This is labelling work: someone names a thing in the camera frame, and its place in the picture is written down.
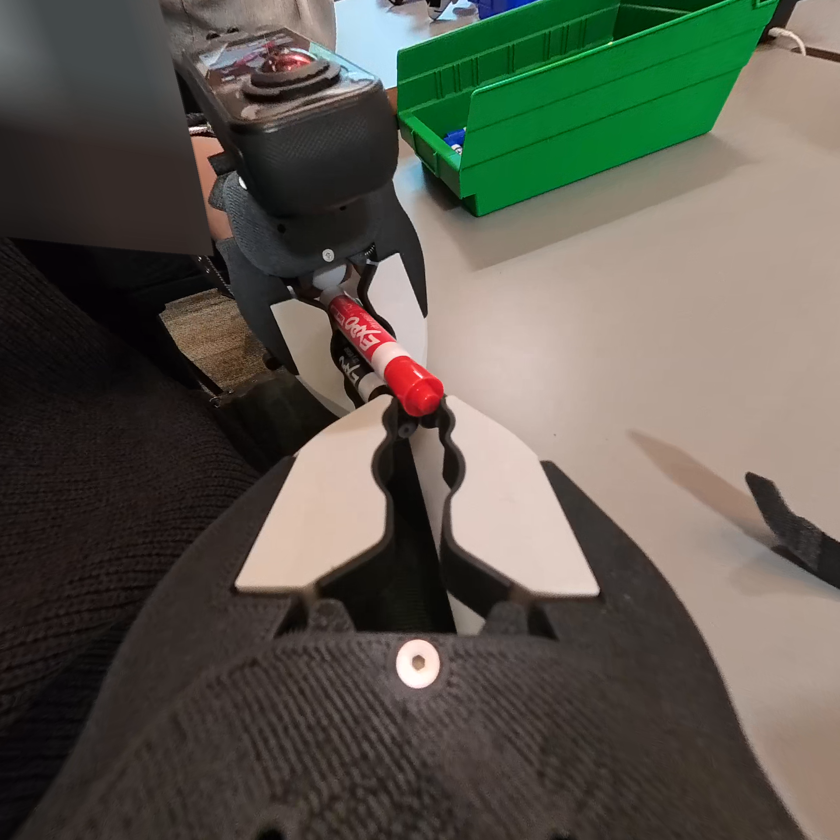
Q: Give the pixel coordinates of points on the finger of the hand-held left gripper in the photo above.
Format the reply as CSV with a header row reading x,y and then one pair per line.
x,y
308,348
400,295

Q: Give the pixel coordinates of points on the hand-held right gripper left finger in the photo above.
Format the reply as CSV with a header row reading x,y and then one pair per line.
x,y
315,518

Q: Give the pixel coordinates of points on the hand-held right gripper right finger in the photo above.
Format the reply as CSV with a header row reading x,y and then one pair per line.
x,y
518,525

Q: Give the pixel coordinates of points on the red dry erase marker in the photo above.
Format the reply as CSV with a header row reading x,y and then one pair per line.
x,y
374,341

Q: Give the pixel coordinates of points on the green plastic bin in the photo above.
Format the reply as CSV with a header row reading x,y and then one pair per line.
x,y
590,118

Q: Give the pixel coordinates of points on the grey desk with wooden edge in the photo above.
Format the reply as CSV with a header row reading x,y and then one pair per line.
x,y
380,26
623,361

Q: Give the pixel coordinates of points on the person's left hand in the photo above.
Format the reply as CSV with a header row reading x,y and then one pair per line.
x,y
210,170

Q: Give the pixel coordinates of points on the blue dry erase marker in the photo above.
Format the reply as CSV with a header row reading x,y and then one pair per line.
x,y
454,139

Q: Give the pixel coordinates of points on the person's black clothing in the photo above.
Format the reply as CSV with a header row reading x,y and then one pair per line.
x,y
98,492

